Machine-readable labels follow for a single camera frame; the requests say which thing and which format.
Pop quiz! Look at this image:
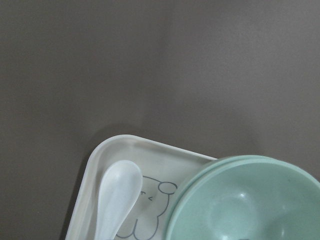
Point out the green bowl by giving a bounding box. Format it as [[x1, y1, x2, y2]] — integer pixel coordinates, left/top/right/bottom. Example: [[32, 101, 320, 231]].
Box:
[[164, 154, 283, 226], [164, 158, 320, 240]]

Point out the white rabbit tray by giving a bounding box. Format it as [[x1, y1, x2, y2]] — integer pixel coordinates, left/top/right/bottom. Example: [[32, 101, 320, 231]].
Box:
[[64, 134, 221, 240]]

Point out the white ceramic spoon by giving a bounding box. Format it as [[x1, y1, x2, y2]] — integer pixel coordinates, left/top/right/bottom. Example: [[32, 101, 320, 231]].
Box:
[[94, 160, 143, 240]]

